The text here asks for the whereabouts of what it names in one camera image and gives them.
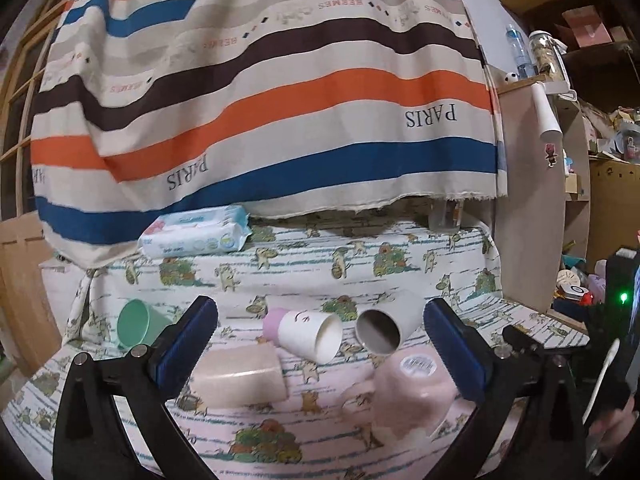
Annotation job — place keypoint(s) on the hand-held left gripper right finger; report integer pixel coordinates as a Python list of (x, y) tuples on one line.
[(454, 357)]

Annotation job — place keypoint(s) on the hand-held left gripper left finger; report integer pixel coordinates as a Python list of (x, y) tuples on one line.
[(184, 347)]

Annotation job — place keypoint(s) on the white and pink cup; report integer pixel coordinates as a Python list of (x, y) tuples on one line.
[(306, 335)]

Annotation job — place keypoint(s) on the green cup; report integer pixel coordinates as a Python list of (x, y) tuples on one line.
[(137, 324)]

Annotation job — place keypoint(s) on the beige square cup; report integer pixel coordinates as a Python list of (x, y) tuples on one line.
[(240, 377)]

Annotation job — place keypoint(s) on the grey cup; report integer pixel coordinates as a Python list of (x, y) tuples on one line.
[(384, 327)]

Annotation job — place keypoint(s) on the white paper cup stack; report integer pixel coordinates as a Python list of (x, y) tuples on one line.
[(545, 114)]

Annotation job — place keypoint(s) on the person's right hand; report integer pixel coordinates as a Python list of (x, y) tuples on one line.
[(616, 427)]

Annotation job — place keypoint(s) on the pink mug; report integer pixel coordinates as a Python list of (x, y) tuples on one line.
[(407, 392)]

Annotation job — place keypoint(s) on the wet wipes pack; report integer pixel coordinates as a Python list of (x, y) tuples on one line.
[(197, 232)]

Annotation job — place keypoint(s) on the clear glass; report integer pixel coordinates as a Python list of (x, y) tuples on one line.
[(442, 216)]

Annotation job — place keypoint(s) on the cardboard box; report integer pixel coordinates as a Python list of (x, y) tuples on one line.
[(616, 205)]

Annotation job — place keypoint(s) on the cartoon printed table cloth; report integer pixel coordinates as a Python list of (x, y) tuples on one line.
[(310, 440)]

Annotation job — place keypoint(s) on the wooden cabinet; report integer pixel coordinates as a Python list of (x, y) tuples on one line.
[(537, 210)]

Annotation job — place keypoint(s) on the cartoon sticker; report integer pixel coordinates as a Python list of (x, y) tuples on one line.
[(550, 153)]

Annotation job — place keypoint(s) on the striped cloth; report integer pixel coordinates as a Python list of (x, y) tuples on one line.
[(260, 100)]

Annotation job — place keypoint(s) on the small soccer ball toy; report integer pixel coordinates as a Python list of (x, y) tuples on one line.
[(510, 78)]

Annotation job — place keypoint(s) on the clear jar with white lid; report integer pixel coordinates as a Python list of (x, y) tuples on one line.
[(547, 57)]

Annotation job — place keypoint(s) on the blue plastic bottle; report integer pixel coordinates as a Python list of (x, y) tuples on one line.
[(518, 50)]

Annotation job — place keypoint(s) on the pink box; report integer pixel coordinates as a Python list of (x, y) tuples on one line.
[(589, 27)]

